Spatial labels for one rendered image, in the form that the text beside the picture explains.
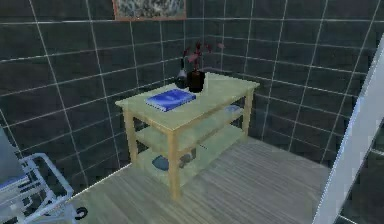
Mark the dark red potted plant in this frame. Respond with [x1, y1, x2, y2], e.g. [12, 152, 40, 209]
[182, 41, 225, 94]

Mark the light wooden shelf table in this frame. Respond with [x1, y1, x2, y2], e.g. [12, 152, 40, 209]
[114, 72, 261, 202]

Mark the grey small lump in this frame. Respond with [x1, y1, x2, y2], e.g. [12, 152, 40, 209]
[179, 151, 197, 168]

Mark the blue book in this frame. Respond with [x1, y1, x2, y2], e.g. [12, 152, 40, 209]
[145, 88, 197, 113]

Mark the pale blue small item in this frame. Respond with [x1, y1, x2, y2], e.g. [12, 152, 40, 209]
[224, 104, 242, 114]

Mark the framed wall picture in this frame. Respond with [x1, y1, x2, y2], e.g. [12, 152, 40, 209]
[112, 0, 188, 22]

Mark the white metal frame cart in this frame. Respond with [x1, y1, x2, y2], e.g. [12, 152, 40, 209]
[0, 126, 89, 224]

